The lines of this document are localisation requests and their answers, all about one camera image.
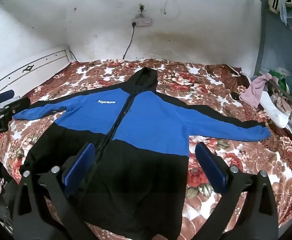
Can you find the pink cloth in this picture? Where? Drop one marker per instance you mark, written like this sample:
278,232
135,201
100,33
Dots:
253,93

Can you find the white power strip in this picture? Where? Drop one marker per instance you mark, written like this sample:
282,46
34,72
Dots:
142,22

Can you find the blue black hooded jacket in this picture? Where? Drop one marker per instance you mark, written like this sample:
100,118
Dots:
138,184

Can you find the white headboard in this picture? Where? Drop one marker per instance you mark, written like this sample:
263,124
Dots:
28,74

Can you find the white sock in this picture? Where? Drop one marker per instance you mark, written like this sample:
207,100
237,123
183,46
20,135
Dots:
279,118

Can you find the white wall socket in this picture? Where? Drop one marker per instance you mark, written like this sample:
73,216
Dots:
142,7

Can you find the blue fabric wardrobe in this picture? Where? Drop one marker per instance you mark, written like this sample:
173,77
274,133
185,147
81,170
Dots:
275,51

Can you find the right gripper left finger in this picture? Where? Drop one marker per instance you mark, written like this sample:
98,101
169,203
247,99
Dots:
41,207

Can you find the floral bed blanket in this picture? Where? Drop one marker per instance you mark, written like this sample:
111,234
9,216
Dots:
193,84

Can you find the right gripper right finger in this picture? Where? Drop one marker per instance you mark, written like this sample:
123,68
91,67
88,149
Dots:
247,208

